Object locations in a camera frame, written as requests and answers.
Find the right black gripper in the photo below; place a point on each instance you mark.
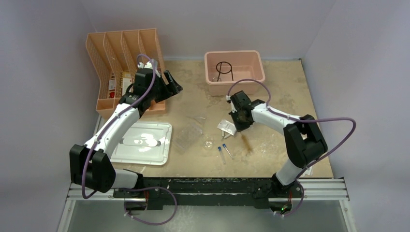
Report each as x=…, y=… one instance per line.
x=240, y=127

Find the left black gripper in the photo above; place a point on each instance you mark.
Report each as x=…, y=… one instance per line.
x=169, y=90

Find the brown test tube brush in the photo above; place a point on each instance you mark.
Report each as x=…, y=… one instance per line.
x=246, y=144

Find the test tube blue cap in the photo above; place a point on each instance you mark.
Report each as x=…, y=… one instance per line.
x=229, y=153
x=221, y=155

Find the clear plastic well plate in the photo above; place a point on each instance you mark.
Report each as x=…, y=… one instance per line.
x=187, y=136

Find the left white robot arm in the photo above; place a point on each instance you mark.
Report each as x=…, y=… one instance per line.
x=90, y=165

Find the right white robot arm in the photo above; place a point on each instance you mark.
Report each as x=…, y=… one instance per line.
x=303, y=138

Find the small clear glass dish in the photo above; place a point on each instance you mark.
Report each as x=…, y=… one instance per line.
x=208, y=143

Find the pink plastic bin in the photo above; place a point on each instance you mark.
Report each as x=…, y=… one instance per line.
x=247, y=67

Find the white red box in organizer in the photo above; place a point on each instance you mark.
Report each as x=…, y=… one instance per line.
x=124, y=81

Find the peach slotted file organizer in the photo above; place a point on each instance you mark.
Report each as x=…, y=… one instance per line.
x=117, y=51

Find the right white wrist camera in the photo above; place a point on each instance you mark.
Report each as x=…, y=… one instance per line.
x=228, y=99

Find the black wire tripod stand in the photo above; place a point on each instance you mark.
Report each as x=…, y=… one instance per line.
x=223, y=68

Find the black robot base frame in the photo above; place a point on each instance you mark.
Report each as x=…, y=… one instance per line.
x=260, y=193

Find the aluminium rail frame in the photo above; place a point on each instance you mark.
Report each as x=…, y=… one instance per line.
x=321, y=207

